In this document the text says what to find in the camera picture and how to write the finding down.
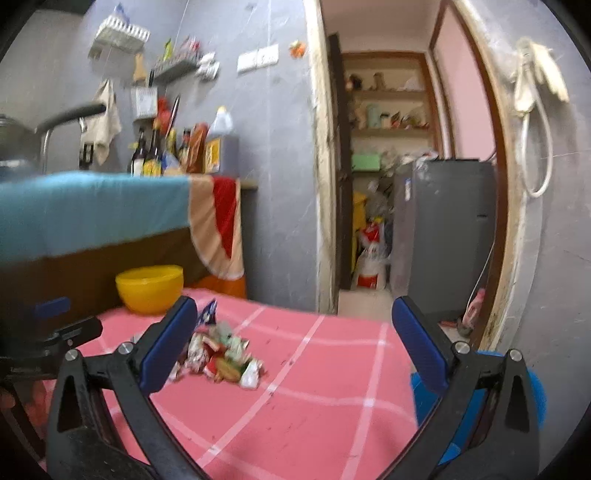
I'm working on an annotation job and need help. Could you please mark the dark bottle with yellow label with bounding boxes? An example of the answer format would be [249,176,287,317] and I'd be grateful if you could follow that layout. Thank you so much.
[144,129,163,177]

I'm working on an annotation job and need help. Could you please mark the pink white plastic bottle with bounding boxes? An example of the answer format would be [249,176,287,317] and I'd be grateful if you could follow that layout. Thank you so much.
[462,288,486,330]

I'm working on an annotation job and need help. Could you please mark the white wall socket adapter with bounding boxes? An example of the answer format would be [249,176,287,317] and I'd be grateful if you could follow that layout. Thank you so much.
[196,53,220,81]

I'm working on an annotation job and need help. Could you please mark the orange cloth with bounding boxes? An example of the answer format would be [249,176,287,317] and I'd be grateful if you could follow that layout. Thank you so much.
[196,274,247,298]

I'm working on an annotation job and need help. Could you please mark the pile of plastic bags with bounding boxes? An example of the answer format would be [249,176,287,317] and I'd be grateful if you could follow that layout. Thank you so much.
[379,145,439,178]

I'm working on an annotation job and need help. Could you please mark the dark wooden table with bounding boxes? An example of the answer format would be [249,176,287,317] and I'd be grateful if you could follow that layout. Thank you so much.
[0,226,208,333]

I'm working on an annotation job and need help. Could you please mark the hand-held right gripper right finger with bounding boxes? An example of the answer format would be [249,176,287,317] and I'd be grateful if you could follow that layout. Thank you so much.
[379,295,541,480]

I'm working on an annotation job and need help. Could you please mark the dark glass bottle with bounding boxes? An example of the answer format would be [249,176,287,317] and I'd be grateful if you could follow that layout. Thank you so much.
[128,131,148,176]

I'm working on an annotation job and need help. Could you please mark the yellow plastic bowl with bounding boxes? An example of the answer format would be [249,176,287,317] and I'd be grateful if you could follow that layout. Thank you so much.
[115,265,184,315]

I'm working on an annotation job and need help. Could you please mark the pile of snack wrappers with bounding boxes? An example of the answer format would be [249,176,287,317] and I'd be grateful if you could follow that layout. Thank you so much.
[167,299,267,389]

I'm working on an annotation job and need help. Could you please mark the teal cloth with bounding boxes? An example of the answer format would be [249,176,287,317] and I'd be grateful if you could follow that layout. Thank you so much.
[0,171,192,264]

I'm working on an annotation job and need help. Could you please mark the grey wall shelf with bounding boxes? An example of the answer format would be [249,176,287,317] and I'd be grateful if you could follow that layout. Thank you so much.
[152,51,204,85]

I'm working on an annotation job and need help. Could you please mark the blue plastic bucket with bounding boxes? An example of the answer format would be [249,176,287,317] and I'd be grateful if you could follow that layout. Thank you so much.
[409,350,548,467]

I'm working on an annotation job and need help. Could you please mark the cream hanging towel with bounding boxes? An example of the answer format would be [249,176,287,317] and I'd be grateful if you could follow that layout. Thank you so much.
[81,79,122,166]

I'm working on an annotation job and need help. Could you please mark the red white plastic bag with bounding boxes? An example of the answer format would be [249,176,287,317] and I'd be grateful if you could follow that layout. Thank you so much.
[360,217,386,245]

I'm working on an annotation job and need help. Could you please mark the yellow bin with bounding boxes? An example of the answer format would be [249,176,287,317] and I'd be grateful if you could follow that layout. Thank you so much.
[353,191,369,259]

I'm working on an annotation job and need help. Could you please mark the pink checked blanket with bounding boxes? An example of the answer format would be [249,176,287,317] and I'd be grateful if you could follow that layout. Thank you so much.
[39,287,419,480]

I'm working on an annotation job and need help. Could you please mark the white utensil holder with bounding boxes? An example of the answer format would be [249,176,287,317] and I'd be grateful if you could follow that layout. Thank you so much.
[130,87,158,118]

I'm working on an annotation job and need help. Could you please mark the wooden door frame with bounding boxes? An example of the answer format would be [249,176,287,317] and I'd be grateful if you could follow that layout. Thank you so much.
[302,0,529,354]

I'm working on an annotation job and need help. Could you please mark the white plastic jug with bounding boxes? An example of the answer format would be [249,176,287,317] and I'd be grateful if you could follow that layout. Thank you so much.
[208,106,234,137]

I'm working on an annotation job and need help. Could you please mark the white looped cable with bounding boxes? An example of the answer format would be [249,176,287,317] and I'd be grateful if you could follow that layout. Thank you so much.
[519,99,555,199]

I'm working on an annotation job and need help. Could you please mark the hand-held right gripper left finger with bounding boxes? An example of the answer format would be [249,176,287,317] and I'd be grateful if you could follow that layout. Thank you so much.
[45,295,208,480]

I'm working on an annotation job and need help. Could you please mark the cream work glove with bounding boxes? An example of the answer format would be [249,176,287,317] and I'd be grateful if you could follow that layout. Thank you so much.
[533,41,571,103]
[510,37,537,114]

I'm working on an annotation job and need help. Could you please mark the grey container with yellow label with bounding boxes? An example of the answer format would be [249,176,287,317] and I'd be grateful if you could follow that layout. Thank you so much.
[204,135,239,175]

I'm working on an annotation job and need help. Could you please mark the brown sauce bottle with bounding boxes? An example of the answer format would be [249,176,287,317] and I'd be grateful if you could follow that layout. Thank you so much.
[178,129,192,174]

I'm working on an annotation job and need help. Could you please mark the dark wooden door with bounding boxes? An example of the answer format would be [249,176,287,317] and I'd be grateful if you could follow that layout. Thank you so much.
[328,32,354,291]

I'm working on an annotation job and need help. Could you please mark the beige red striped cloth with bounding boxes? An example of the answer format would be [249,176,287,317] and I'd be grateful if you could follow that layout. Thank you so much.
[187,175,245,280]

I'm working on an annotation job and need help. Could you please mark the orange packet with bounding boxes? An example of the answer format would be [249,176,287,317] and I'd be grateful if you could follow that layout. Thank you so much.
[189,122,209,174]

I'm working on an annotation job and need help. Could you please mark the white red sack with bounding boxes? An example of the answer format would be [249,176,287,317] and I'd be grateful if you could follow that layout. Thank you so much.
[353,244,391,291]

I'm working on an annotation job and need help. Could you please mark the dark cooking pot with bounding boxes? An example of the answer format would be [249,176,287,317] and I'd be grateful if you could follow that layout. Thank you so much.
[0,114,38,183]

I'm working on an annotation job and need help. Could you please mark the wooden wall shelves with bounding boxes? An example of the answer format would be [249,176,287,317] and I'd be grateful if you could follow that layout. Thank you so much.
[344,51,439,139]

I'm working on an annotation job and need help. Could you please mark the white wire wall rack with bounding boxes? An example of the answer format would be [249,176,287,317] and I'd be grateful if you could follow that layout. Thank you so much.
[90,14,151,58]

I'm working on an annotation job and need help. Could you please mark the grey refrigerator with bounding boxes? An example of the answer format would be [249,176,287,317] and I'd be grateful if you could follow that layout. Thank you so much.
[392,158,497,319]

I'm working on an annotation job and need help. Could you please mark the white wall switch plate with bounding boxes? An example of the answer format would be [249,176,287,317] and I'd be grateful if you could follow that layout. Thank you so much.
[237,44,280,75]

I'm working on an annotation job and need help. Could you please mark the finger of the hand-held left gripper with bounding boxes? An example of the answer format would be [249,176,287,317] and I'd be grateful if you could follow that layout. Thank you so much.
[34,298,71,319]
[39,316,103,354]

